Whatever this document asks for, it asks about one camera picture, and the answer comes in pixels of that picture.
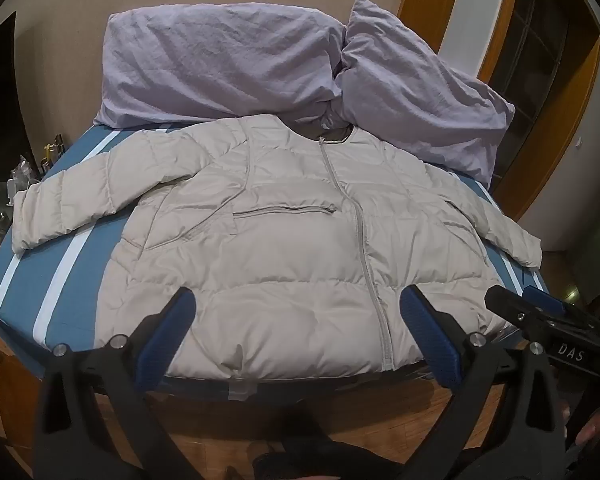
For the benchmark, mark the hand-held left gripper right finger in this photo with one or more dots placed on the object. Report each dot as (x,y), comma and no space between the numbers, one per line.
(430,340)

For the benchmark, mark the blue white striped bed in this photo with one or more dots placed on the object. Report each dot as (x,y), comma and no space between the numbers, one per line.
(105,262)

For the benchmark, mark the yellow capped bottle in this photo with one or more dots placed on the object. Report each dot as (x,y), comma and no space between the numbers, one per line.
(51,152)

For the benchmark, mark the clear plastic bag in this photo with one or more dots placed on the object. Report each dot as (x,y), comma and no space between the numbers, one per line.
(20,177)

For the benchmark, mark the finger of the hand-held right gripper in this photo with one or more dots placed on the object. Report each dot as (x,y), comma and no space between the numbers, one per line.
(505,302)
(542,296)

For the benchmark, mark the person's right hand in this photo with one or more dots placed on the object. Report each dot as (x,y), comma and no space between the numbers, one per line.
(591,427)

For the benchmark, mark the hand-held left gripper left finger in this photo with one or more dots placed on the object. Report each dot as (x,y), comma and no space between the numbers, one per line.
(166,331)

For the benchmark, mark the lavender pillow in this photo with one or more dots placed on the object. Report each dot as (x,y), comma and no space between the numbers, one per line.
(205,60)
(420,100)

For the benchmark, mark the dark glass door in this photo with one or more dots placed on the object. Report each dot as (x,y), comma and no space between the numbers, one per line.
(540,45)

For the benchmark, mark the beige puffer jacket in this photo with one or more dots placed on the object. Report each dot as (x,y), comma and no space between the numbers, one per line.
(280,260)

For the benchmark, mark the wooden door frame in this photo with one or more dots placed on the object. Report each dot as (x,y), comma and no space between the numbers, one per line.
(545,160)

